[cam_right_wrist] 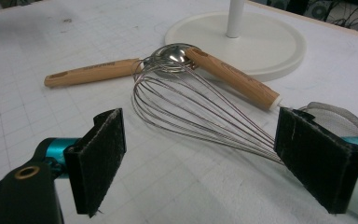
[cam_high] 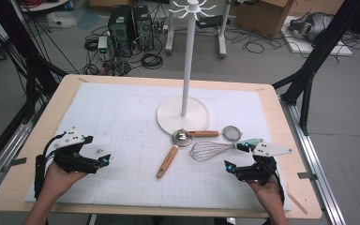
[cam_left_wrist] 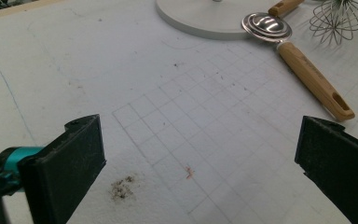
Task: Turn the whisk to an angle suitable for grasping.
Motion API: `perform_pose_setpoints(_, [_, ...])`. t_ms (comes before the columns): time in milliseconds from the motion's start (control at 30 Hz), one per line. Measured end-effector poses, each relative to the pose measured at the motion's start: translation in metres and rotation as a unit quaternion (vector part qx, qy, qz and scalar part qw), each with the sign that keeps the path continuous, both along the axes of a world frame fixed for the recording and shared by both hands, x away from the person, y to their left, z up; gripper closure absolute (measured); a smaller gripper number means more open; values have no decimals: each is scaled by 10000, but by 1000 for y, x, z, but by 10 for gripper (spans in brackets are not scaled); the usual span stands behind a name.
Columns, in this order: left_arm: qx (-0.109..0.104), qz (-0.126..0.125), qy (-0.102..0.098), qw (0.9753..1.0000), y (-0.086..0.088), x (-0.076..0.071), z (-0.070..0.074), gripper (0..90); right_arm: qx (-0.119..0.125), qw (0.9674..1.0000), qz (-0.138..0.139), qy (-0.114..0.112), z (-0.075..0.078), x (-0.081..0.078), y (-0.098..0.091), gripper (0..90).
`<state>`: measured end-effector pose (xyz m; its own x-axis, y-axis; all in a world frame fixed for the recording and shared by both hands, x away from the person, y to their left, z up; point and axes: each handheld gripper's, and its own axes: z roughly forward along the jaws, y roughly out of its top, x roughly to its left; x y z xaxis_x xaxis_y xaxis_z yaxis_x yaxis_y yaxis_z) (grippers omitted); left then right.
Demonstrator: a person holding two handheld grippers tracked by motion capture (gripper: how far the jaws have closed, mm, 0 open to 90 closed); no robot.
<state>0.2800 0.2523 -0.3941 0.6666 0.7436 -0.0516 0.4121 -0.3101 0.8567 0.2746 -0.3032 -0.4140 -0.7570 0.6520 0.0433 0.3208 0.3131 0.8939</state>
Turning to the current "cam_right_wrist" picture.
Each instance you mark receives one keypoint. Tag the white utensil rack stand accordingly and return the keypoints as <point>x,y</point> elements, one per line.
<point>261,40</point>

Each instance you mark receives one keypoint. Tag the white grid mat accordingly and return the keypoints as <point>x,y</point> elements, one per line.
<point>199,193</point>

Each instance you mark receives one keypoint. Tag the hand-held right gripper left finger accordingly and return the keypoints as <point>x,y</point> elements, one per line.
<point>96,161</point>

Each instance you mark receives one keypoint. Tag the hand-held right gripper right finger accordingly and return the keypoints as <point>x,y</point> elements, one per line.
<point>317,161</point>

